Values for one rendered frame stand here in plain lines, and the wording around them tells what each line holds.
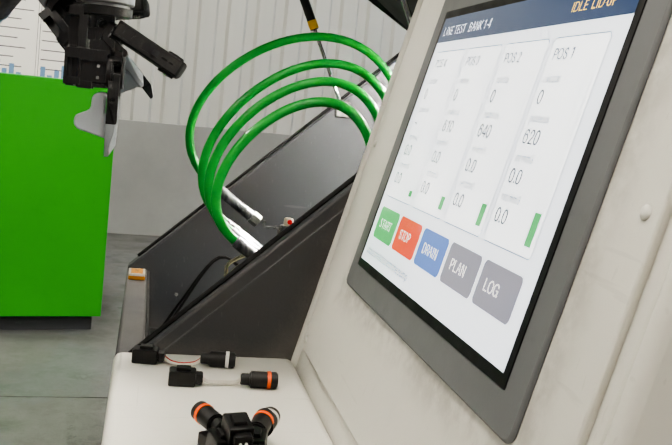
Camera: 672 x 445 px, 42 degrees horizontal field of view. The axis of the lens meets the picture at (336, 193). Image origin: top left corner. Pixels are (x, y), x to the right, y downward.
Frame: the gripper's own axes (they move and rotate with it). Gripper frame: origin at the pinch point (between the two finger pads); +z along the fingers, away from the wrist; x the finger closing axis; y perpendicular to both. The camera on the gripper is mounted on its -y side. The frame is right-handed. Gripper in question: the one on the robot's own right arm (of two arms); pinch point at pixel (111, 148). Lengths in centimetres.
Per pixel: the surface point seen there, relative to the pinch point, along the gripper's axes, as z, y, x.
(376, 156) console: -3.9, -31.7, 30.2
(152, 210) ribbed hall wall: 99, -14, -653
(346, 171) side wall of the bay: 4, -45, -43
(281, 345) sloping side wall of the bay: 21.7, -23.8, 22.9
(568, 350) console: 3, -30, 85
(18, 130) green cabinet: 19, 58, -326
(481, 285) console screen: 3, -30, 72
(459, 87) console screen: -12, -33, 52
